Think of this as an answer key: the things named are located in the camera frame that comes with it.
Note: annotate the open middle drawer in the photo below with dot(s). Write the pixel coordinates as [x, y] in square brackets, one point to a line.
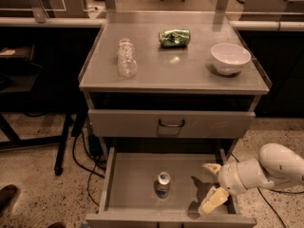
[129, 199]

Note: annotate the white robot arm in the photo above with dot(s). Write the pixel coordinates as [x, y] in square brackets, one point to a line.
[276, 167]

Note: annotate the black drawer handle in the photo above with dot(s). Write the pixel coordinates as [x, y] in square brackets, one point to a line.
[172, 125]

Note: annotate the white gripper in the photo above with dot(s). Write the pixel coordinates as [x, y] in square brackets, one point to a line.
[230, 177]

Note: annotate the crushed green soda can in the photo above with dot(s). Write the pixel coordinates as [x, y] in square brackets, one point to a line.
[174, 38]

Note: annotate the black power adapter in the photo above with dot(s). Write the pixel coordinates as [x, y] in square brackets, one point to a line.
[95, 148]

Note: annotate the redbull can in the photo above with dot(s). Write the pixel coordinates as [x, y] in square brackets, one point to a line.
[162, 185]

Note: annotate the clear plastic bottle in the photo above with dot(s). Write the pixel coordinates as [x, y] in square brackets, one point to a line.
[127, 65]

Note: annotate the dark shoe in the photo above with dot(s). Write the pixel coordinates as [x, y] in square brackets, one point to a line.
[7, 196]

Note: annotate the grey drawer cabinet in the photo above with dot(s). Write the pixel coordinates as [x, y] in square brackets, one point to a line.
[168, 78]

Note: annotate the black side table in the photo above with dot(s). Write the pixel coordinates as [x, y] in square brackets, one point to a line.
[42, 80]

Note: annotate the closed top drawer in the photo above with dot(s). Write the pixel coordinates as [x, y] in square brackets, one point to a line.
[144, 123]

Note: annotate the white bowl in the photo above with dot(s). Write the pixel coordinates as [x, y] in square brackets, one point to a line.
[229, 58]

